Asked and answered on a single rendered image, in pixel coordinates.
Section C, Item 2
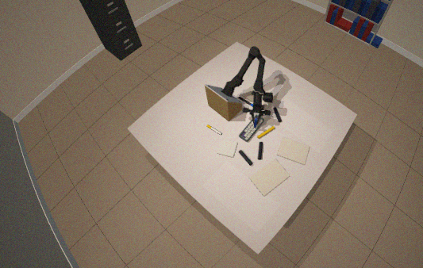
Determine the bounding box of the dark grey keyboard with keys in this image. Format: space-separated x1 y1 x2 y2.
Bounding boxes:
239 115 264 142

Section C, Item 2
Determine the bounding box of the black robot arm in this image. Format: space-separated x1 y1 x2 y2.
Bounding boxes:
221 46 273 112

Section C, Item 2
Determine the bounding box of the beige sheet of paper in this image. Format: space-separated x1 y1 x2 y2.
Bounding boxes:
242 83 277 110
249 159 290 196

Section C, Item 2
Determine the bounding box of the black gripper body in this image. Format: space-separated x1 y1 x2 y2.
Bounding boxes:
242 101 271 116

